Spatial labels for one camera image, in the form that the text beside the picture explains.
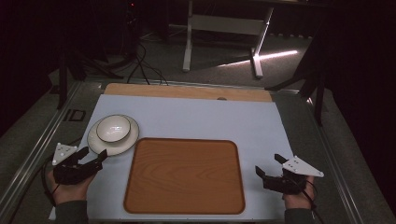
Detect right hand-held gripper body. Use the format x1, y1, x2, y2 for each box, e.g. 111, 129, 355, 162
263, 155, 325, 196

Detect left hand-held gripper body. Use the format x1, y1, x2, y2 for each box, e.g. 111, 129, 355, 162
51, 143, 104, 186

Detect white plate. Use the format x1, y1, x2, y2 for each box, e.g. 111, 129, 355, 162
87, 114, 140, 157

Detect white bowl with dark rim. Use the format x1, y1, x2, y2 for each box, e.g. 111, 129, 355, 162
95, 114, 132, 144

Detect wooden tray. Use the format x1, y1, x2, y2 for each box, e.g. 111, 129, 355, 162
122, 137, 247, 216

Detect person's right hand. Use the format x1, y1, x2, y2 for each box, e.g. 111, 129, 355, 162
282, 175, 316, 210

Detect person's left hand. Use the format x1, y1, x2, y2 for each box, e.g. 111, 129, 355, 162
46, 170, 95, 206

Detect black metal stand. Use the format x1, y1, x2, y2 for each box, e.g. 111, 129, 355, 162
56, 46, 125, 110
264, 29, 330, 127

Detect light blue table mat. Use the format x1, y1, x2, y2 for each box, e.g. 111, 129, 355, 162
48, 93, 296, 222

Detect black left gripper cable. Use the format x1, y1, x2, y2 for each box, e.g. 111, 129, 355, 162
39, 136, 83, 208

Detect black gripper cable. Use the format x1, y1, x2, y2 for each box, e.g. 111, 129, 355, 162
39, 136, 83, 208
288, 175, 325, 224

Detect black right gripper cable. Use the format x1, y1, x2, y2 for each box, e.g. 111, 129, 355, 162
288, 175, 325, 224

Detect black rectangular floor bracket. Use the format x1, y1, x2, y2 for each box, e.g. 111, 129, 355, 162
63, 108, 87, 123

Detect metal rail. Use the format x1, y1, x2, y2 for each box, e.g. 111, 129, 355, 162
0, 80, 83, 218
305, 96, 366, 224

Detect black floor cables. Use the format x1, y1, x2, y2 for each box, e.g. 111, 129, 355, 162
125, 41, 170, 87

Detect white metal table frame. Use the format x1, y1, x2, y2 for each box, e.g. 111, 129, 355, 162
182, 0, 276, 79

